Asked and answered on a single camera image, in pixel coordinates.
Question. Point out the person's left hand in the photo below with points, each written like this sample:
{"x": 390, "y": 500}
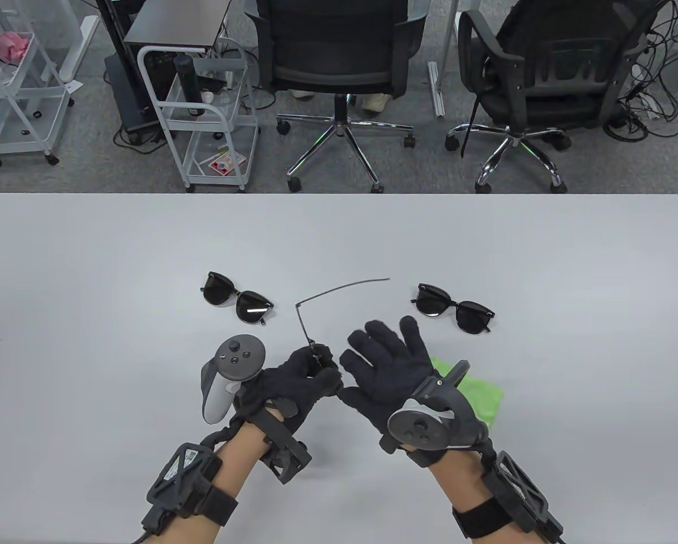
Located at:
{"x": 293, "y": 385}

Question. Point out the person's right hand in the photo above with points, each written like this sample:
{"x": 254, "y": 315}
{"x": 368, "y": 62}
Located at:
{"x": 387, "y": 379}

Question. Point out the black thin-armed sunglasses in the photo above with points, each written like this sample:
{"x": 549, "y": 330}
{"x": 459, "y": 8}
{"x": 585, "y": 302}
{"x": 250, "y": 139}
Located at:
{"x": 316, "y": 352}

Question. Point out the black thick-framed sunglasses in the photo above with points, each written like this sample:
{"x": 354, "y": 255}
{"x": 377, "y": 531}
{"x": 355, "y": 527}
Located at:
{"x": 432, "y": 300}

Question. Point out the green cleaning cloth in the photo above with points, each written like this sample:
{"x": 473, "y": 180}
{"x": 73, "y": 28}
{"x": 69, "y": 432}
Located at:
{"x": 486, "y": 396}

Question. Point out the black sunglasses gold metal bridge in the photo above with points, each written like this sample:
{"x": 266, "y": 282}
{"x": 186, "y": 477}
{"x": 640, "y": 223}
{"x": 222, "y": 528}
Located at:
{"x": 220, "y": 289}

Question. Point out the person's left forearm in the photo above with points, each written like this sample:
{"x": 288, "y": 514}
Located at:
{"x": 242, "y": 459}

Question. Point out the grey VR controller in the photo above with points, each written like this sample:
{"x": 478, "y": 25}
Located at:
{"x": 423, "y": 425}
{"x": 237, "y": 357}

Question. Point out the black sensor box white label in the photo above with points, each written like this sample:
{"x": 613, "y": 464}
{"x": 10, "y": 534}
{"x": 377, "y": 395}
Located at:
{"x": 180, "y": 470}

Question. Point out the black wrist sensor box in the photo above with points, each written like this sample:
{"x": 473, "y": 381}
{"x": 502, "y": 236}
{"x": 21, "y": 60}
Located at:
{"x": 514, "y": 481}

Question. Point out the red white packet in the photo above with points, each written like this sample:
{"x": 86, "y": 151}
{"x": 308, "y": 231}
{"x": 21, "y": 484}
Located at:
{"x": 225, "y": 164}

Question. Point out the white desk leg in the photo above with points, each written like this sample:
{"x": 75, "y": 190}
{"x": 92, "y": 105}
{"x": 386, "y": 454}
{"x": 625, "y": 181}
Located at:
{"x": 436, "y": 90}
{"x": 78, "y": 51}

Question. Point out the black office chair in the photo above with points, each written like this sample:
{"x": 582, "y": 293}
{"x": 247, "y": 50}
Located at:
{"x": 338, "y": 73}
{"x": 542, "y": 102}

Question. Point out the small black device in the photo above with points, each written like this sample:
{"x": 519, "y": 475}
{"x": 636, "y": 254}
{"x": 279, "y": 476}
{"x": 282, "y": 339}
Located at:
{"x": 214, "y": 85}

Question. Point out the black bottle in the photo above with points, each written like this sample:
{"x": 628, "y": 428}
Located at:
{"x": 187, "y": 79}

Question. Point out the black computer tower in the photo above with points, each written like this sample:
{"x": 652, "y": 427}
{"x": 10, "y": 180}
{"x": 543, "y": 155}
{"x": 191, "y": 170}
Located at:
{"x": 124, "y": 96}

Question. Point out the white power strip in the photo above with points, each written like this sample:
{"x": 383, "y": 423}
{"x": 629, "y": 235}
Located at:
{"x": 650, "y": 107}

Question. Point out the dark side table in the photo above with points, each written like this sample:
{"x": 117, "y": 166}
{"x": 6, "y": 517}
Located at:
{"x": 174, "y": 25}

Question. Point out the white mesh utility cart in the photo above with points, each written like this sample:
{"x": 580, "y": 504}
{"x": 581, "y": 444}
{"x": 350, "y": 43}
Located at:
{"x": 21, "y": 116}

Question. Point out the pink cloth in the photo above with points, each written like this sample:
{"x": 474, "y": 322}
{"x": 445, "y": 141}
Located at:
{"x": 7, "y": 45}

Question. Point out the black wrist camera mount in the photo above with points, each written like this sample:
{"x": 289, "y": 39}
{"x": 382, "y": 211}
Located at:
{"x": 285, "y": 453}

